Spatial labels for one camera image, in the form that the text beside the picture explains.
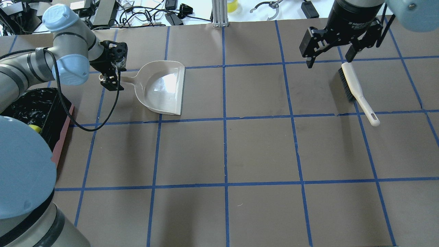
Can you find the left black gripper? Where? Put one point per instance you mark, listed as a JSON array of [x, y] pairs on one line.
[[109, 67]]

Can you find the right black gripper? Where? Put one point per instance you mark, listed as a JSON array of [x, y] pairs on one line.
[[354, 14]]

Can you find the beige hand brush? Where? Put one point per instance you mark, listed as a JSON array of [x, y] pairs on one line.
[[354, 92]]

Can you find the beige plastic dustpan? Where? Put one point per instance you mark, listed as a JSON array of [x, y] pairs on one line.
[[159, 86]]

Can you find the yellow sponge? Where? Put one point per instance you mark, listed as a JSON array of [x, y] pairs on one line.
[[36, 128]]

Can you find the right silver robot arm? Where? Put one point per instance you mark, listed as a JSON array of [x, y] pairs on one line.
[[414, 15]]

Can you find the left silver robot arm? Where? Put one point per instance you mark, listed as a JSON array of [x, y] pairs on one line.
[[29, 217]]

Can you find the pink bin with black bag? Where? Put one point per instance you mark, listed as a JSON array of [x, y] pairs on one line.
[[43, 107]]

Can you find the black power adapter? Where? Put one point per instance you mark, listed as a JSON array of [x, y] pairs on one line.
[[309, 10]]

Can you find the yellow tape roll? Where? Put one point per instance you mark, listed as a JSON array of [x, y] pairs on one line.
[[233, 6]]

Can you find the aluminium frame post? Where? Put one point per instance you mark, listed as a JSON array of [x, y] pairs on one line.
[[219, 12]]

